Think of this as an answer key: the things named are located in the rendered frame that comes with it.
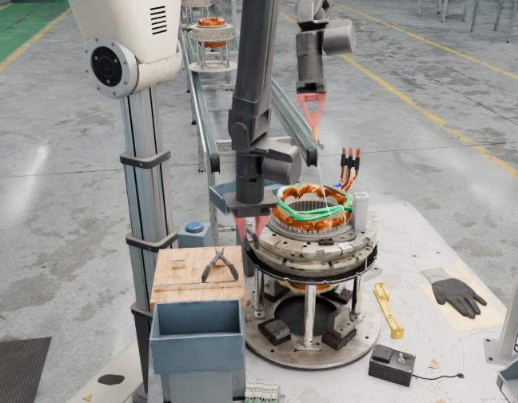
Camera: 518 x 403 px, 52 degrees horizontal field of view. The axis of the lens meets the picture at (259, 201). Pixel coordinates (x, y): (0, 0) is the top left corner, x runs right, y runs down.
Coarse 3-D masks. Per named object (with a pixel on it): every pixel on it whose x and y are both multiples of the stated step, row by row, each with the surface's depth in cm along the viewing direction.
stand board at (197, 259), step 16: (160, 256) 120; (176, 256) 120; (192, 256) 120; (208, 256) 120; (240, 256) 120; (160, 272) 114; (176, 272) 114; (192, 272) 114; (224, 272) 114; (240, 272) 114; (224, 288) 109; (240, 288) 109
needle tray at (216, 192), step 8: (224, 184) 154; (232, 184) 156; (272, 184) 163; (280, 184) 163; (288, 184) 161; (216, 192) 149; (224, 192) 155; (216, 200) 150; (224, 208) 146; (240, 240) 160; (248, 264) 159; (248, 272) 160
